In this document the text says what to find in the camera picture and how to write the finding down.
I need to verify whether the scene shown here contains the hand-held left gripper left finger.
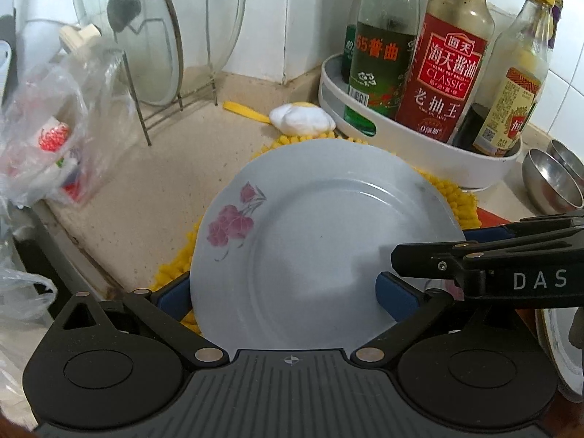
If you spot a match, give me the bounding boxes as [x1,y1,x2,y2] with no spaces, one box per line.
[48,271,229,368]

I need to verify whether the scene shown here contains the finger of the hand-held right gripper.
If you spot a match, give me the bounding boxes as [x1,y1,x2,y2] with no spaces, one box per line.
[391,226,584,286]
[465,215,584,241]

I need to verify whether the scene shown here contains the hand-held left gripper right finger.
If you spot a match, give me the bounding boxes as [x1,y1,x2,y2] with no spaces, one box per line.
[351,271,521,366]

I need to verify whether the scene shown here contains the steel bowl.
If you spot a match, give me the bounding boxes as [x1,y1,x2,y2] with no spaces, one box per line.
[545,139,584,178]
[521,148,584,215]

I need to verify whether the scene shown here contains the white floral plate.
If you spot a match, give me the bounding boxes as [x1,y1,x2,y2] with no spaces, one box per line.
[189,142,467,361]

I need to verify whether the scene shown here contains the yellow chenille mat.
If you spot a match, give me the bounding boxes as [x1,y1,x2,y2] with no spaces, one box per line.
[153,130,482,334]

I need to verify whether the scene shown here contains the white rimmed plate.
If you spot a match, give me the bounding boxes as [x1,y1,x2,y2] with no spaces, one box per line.
[535,308,584,397]

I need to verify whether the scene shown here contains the white turntable tray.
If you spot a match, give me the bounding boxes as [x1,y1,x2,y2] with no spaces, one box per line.
[319,52,523,188]

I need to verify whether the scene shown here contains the yellow cap sauce bottle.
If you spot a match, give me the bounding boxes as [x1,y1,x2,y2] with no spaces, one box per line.
[454,0,558,158]

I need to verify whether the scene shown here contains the white plastic bag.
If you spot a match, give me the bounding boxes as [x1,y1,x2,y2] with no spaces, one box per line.
[0,219,58,420]

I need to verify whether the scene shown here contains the red label soy sauce bottle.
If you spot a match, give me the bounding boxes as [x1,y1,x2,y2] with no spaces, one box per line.
[395,0,496,147]

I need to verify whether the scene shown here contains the white cloth wad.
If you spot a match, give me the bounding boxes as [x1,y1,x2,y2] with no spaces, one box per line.
[268,103,337,138]

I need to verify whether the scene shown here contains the clear plastic bag of packets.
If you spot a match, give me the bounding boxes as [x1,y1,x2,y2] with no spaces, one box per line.
[0,50,133,208]

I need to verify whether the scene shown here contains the green glass bottle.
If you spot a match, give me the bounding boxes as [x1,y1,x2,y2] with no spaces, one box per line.
[347,0,421,119]

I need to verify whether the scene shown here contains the dark purple bottle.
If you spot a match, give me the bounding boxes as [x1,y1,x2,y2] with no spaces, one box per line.
[547,0,565,51]

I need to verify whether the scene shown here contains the green label bottle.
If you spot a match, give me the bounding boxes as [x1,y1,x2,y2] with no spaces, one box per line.
[341,0,370,85]

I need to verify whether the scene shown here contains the glass lid with black knob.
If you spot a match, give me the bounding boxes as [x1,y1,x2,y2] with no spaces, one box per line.
[70,0,184,108]

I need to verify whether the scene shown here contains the beige lid knob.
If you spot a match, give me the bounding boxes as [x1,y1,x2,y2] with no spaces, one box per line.
[59,24,102,52]

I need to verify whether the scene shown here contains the large glass lid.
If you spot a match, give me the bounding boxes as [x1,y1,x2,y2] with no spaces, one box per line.
[150,0,247,74]

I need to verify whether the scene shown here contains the wire lid rack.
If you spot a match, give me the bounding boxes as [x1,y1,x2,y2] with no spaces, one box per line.
[121,0,220,147]

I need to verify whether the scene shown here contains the yellow plastic handle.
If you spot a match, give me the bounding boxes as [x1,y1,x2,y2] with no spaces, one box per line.
[223,100,273,125]

